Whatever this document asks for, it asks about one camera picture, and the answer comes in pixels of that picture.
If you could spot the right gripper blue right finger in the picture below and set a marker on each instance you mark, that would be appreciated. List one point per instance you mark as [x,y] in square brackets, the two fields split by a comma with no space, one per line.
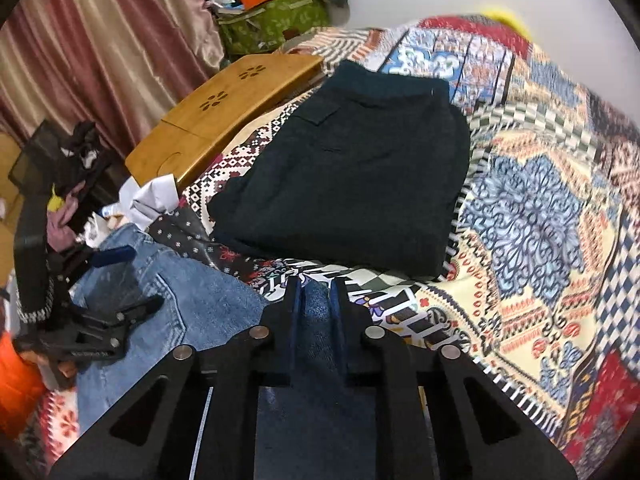
[344,323]

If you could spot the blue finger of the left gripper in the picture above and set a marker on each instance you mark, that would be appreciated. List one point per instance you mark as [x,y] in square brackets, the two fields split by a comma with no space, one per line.
[135,313]
[108,257]

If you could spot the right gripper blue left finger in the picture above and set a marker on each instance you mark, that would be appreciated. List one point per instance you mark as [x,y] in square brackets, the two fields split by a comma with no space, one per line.
[290,308]

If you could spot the blue denim jeans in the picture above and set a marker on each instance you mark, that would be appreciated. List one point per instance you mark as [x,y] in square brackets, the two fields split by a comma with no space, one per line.
[316,429]

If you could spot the orange sleeved forearm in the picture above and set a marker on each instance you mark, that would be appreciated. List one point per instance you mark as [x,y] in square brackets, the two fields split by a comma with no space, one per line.
[21,389]

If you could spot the wooden lap desk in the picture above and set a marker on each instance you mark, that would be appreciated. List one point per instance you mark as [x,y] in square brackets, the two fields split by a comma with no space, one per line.
[189,137]

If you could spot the folded black pants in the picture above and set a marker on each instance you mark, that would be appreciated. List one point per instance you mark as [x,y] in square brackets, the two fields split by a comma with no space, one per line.
[365,172]

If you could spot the patchwork patterned quilt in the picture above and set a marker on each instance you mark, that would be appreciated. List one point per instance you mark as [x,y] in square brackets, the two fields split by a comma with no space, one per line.
[541,281]

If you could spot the striped red gold curtain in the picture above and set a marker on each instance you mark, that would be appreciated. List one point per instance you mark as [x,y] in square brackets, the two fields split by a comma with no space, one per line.
[122,64]

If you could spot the green storage basket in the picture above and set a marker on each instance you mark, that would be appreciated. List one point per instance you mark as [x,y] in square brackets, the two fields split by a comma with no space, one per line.
[266,27]

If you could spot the yellow foam headboard rail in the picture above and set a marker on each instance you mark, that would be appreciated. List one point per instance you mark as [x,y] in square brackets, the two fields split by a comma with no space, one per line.
[508,18]

